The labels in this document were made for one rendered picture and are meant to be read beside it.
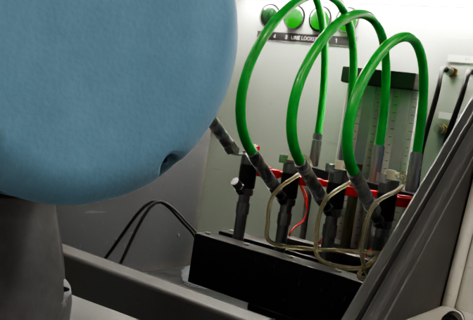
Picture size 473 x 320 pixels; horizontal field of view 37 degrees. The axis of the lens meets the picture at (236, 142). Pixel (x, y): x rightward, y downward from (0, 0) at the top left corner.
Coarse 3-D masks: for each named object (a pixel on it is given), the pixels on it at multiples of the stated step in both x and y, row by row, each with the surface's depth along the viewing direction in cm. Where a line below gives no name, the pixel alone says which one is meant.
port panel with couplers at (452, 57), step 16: (448, 48) 123; (464, 48) 121; (448, 64) 123; (464, 64) 121; (448, 80) 123; (448, 96) 122; (464, 96) 121; (448, 112) 122; (432, 128) 124; (432, 144) 124; (432, 160) 124
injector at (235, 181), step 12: (240, 168) 113; (252, 168) 112; (240, 180) 112; (252, 180) 112; (240, 192) 111; (252, 192) 113; (240, 204) 112; (240, 216) 113; (240, 228) 113; (240, 240) 113
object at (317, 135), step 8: (320, 0) 121; (320, 8) 122; (320, 16) 123; (320, 24) 124; (320, 32) 125; (328, 48) 126; (328, 56) 126; (328, 64) 127; (320, 72) 127; (320, 80) 127; (320, 88) 127; (320, 96) 128; (320, 104) 128; (320, 112) 128; (320, 120) 128; (320, 128) 128; (320, 136) 128
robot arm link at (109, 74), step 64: (0, 0) 22; (64, 0) 23; (128, 0) 24; (192, 0) 25; (0, 64) 22; (64, 64) 23; (128, 64) 24; (192, 64) 25; (0, 128) 23; (64, 128) 24; (128, 128) 25; (192, 128) 26; (0, 192) 27; (64, 192) 25; (128, 192) 26
